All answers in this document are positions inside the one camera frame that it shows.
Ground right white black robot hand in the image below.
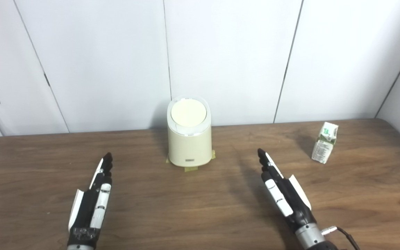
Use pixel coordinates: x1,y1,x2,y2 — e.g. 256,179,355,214
257,148,317,234

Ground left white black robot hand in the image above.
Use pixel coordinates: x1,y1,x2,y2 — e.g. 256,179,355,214
67,152,114,248

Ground white green milk carton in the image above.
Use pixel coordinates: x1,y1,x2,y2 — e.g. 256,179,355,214
311,122,339,164

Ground cream-colored round bin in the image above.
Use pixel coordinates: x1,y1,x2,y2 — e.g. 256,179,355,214
167,95,213,167

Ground cream round bin lid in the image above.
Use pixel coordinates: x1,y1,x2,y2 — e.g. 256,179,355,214
170,99,207,127

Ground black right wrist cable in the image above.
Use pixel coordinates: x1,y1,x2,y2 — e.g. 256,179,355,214
320,226,360,250

